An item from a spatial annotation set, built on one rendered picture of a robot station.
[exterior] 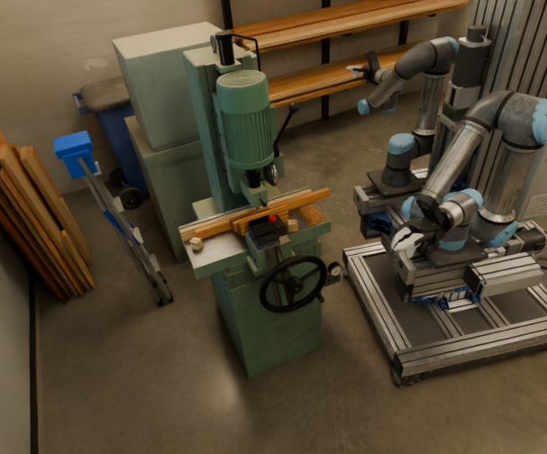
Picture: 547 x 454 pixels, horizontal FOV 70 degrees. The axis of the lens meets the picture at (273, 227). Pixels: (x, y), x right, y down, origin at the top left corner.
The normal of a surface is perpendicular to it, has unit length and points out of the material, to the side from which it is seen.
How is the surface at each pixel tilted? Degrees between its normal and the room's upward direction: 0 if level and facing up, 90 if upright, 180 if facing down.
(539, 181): 90
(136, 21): 90
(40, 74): 90
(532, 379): 0
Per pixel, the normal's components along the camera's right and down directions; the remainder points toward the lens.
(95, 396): -0.07, -0.77
